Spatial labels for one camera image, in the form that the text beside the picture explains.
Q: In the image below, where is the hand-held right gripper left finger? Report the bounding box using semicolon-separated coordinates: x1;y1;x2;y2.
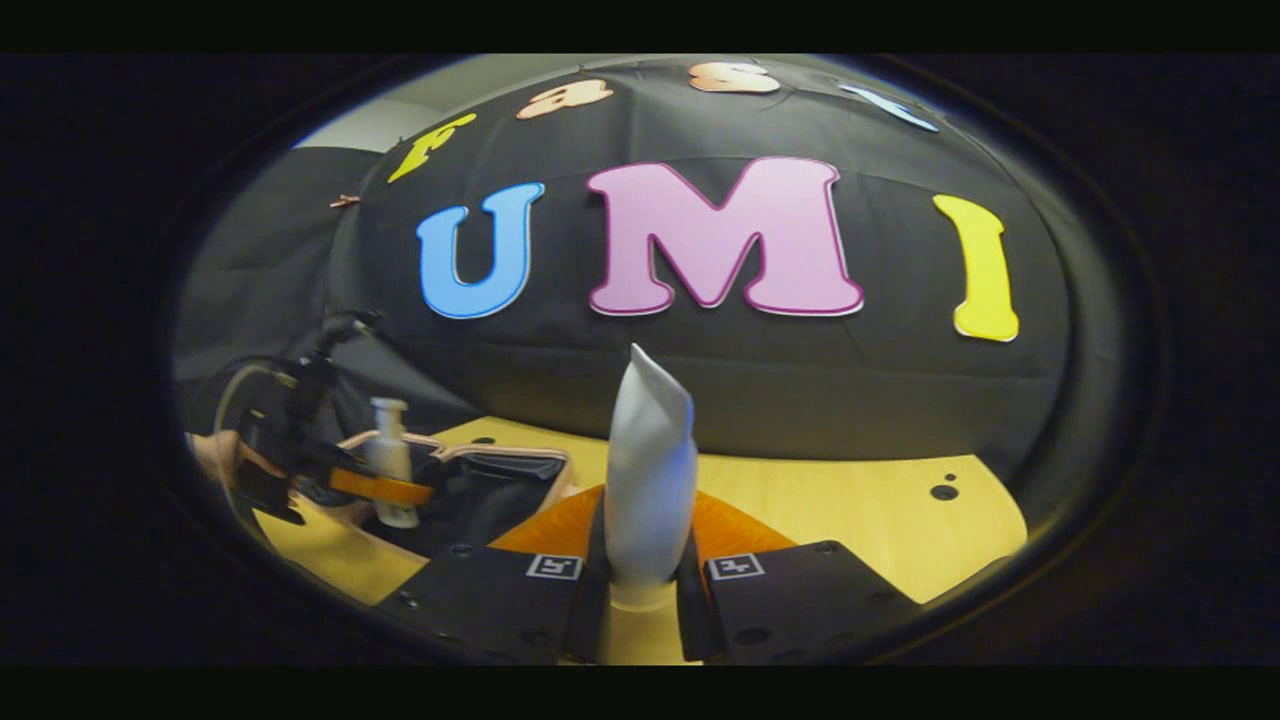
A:
375;485;611;666

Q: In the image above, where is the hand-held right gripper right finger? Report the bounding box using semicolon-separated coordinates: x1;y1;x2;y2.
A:
678;490;921;666

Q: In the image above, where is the white pump bottle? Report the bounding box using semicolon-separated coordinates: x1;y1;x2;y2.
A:
365;397;421;529

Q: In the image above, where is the pink suitcase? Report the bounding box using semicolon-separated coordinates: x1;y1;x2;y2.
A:
300;430;581;561

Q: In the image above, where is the white squeeze tube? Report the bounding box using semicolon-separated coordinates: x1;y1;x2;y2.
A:
603;343;699;613

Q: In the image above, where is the black backdrop cloth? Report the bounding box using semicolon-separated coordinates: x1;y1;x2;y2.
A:
172;55;1121;501

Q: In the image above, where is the white cable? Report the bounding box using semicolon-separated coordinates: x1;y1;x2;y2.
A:
212;362;301;521

